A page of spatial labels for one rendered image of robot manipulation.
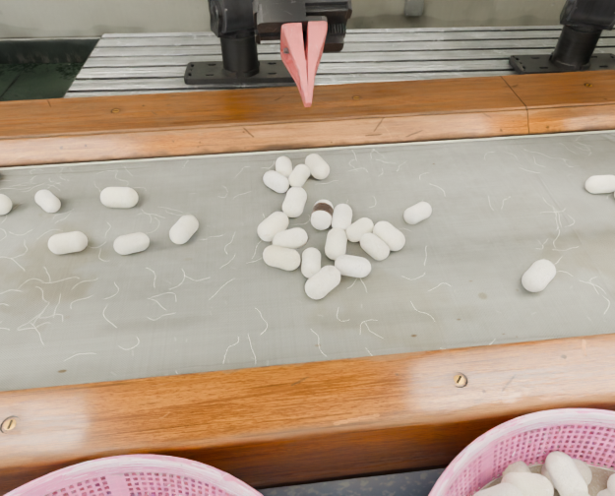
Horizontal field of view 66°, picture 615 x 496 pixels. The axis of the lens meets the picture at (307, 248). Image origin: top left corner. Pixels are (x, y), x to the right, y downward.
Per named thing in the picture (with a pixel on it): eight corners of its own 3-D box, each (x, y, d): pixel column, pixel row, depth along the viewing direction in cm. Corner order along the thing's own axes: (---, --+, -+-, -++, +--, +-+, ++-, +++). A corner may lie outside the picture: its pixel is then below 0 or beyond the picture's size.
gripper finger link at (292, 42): (357, 90, 48) (349, 0, 48) (286, 93, 47) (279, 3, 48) (347, 114, 54) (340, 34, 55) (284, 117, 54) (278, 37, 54)
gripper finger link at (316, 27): (334, 92, 47) (326, 1, 48) (262, 94, 47) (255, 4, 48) (327, 115, 54) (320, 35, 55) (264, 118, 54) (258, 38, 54)
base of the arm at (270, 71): (296, 36, 78) (295, 20, 83) (174, 38, 78) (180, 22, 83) (297, 82, 84) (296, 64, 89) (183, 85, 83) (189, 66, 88)
